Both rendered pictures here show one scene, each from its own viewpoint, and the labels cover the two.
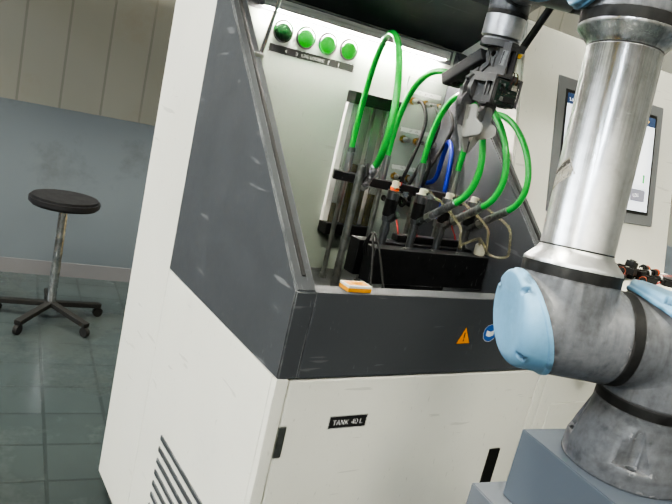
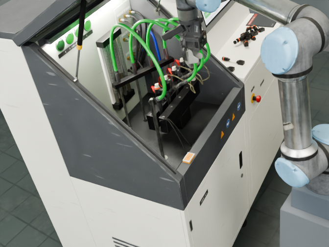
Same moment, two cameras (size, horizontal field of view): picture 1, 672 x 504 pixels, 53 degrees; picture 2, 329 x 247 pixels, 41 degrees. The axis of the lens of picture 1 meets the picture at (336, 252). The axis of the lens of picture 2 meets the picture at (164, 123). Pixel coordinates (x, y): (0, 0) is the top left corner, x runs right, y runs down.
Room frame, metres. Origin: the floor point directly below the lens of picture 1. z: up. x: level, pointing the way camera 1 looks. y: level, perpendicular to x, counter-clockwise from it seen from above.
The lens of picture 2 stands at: (-0.04, 0.48, 2.10)
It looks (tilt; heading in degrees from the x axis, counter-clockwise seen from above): 36 degrees down; 339
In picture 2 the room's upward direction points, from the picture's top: 10 degrees counter-clockwise
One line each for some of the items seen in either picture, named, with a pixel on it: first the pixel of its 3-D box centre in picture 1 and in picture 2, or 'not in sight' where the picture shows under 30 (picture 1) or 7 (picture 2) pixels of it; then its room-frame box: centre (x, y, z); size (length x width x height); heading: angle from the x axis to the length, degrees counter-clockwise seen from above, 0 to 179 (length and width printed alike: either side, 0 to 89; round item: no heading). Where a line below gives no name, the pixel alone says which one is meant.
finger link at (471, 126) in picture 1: (471, 128); (192, 60); (1.32, -0.20, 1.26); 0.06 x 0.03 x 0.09; 34
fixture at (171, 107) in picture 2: (414, 277); (175, 109); (1.54, -0.19, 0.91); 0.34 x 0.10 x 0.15; 124
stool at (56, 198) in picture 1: (56, 257); not in sight; (2.94, 1.23, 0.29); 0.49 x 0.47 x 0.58; 118
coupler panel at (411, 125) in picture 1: (417, 140); (130, 35); (1.83, -0.14, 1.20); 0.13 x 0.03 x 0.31; 124
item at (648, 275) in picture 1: (637, 270); (248, 34); (1.77, -0.78, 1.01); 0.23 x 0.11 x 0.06; 124
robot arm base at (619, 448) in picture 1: (633, 429); (326, 170); (0.80, -0.42, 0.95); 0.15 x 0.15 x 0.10
